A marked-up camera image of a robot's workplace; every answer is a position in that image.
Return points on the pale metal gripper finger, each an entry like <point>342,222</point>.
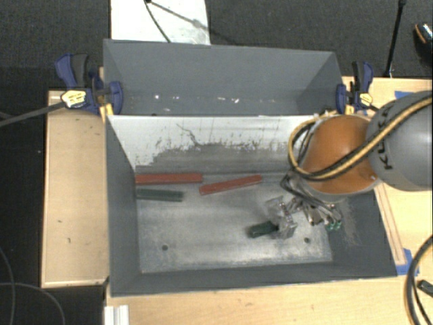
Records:
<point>285,229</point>
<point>275,208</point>

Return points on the short dark green block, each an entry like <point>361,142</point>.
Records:
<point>260,230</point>

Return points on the red-brown flat block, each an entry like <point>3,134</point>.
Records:
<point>230,185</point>
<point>168,178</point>

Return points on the grey metal bin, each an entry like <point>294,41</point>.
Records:
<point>216,222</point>

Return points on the long dark green flat block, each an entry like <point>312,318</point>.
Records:
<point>159,195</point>

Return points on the pale wood board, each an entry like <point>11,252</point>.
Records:
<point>76,188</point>

